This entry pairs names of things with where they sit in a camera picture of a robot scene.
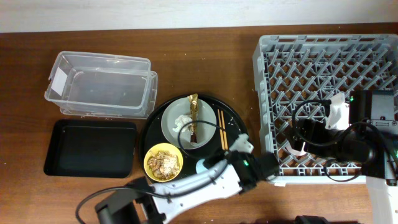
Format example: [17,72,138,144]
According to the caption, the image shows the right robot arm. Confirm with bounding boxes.
[290,90,397,223]

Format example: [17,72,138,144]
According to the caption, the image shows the gold snack wrapper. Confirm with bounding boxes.
[188,93,198,144]

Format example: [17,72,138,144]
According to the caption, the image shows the grey dishwasher rack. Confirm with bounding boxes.
[252,34,397,186]

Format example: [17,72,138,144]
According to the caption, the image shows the food scraps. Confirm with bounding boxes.
[146,151,182,181]

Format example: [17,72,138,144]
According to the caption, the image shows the light blue cup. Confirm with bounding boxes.
[195,159,218,174]

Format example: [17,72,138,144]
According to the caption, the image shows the yellow bowl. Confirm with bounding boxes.
[143,143,183,182]

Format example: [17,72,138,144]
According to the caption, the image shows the crumpled white tissue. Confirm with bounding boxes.
[172,114,192,133]

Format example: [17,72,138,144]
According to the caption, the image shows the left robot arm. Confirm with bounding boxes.
[75,134,279,223]

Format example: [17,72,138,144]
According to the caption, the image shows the clear plastic bin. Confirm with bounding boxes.
[44,51,158,119]

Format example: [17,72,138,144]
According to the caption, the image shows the black rectangular tray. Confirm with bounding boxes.
[44,119,137,178]

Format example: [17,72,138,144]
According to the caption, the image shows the right wooden chopstick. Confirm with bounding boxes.
[220,111,229,151]

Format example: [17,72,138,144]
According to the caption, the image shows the pink cup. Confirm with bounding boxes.
[286,143,307,156]

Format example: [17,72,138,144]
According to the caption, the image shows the round black tray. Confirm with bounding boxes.
[138,95,247,180]

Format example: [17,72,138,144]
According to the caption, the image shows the left wooden chopstick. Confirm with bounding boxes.
[217,109,226,151]

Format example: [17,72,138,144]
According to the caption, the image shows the wooden chopstick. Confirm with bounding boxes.
[220,111,229,151]
[217,109,226,151]

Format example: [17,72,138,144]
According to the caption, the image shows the grey plate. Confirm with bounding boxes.
[161,97,216,150]

